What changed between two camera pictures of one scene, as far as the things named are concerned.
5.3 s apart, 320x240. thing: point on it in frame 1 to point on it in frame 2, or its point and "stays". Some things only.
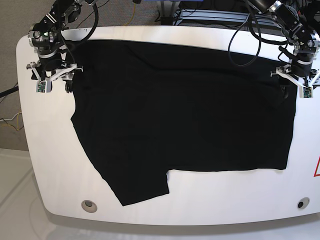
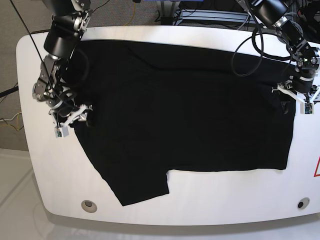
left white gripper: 68,75 to 63,127
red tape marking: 315,174 stays
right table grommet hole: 303,203 stays
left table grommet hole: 89,206 stays
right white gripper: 282,70 to 300,99
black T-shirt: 143,108 stays
